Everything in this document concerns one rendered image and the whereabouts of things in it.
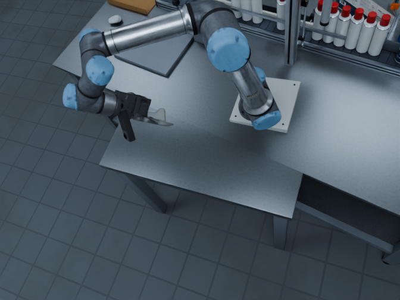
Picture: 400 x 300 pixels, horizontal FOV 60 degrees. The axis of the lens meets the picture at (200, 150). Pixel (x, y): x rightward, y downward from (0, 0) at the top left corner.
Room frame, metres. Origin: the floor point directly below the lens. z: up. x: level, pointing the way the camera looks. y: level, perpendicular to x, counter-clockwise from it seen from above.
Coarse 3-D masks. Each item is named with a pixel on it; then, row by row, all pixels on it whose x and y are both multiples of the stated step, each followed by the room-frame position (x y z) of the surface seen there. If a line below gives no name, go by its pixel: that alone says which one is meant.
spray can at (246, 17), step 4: (240, 0) 1.32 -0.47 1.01; (244, 0) 1.30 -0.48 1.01; (248, 0) 1.30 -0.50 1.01; (244, 4) 1.30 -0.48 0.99; (248, 4) 1.30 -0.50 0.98; (244, 8) 1.31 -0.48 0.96; (248, 8) 1.30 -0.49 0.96; (244, 16) 1.31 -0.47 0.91; (248, 16) 1.30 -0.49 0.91; (244, 20) 1.31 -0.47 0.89; (248, 20) 1.30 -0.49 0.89
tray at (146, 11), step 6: (108, 0) 1.93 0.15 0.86; (114, 0) 1.89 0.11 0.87; (120, 0) 1.92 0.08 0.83; (126, 0) 1.90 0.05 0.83; (132, 0) 1.88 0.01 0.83; (138, 0) 1.86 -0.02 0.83; (144, 0) 1.83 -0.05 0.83; (150, 0) 1.81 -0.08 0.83; (120, 6) 1.87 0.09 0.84; (126, 6) 1.82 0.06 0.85; (132, 6) 1.78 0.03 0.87; (138, 6) 1.81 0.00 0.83; (144, 6) 1.78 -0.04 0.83; (150, 6) 1.76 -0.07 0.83; (144, 12) 1.72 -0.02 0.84
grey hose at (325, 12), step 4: (324, 0) 0.93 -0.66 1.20; (328, 0) 0.92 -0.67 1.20; (332, 0) 0.92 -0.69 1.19; (324, 4) 0.93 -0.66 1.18; (328, 4) 0.92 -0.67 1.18; (324, 8) 0.93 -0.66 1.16; (328, 8) 0.92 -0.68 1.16; (324, 12) 0.92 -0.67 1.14; (328, 12) 0.92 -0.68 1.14; (324, 16) 0.92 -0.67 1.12; (328, 16) 0.92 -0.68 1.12; (320, 20) 0.94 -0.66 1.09; (324, 20) 0.92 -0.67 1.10; (328, 20) 0.92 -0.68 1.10; (320, 24) 0.93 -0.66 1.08; (324, 24) 0.92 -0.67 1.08
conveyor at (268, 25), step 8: (160, 0) 1.72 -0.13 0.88; (168, 0) 1.69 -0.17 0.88; (184, 0) 1.64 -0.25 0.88; (192, 0) 1.61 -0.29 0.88; (248, 24) 1.28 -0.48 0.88; (256, 24) 1.26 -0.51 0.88; (264, 24) 1.24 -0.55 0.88; (272, 24) 1.21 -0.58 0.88; (280, 32) 1.15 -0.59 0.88; (304, 40) 1.04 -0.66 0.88; (312, 40) 1.02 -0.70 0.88; (320, 40) 1.00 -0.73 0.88; (336, 48) 0.93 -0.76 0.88; (344, 48) 0.91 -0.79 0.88; (360, 56) 0.84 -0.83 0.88; (368, 56) 0.82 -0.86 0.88; (384, 56) 0.79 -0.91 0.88; (392, 56) 0.77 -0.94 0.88; (392, 64) 0.73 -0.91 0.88
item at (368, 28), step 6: (372, 12) 0.87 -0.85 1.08; (366, 18) 0.89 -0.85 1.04; (372, 18) 0.85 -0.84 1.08; (366, 24) 0.86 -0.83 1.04; (372, 24) 0.85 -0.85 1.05; (366, 30) 0.85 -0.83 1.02; (372, 30) 0.84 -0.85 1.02; (360, 36) 0.87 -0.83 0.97; (366, 36) 0.85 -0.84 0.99; (372, 36) 0.85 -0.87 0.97; (360, 42) 0.86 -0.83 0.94; (366, 42) 0.84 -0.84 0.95; (360, 48) 0.85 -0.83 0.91; (366, 48) 0.84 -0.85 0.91
